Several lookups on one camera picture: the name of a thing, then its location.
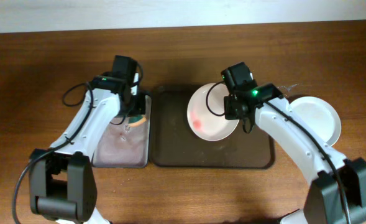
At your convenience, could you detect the pink plate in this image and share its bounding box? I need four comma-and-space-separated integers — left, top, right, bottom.
186, 83, 239, 141

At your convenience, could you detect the orange green sponge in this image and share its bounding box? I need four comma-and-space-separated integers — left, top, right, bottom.
128, 114, 147, 127

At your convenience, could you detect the small metal tray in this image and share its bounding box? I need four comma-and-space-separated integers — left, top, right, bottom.
92, 91, 152, 168

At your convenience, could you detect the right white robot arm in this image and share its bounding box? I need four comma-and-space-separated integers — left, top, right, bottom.
224, 96, 366, 223

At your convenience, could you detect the large dark brown tray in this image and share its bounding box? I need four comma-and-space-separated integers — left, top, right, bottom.
149, 85, 275, 169

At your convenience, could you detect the white plate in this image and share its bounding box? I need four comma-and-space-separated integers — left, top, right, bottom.
290, 96, 342, 146

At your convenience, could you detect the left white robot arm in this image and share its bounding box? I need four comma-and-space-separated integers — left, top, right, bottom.
25, 87, 152, 223

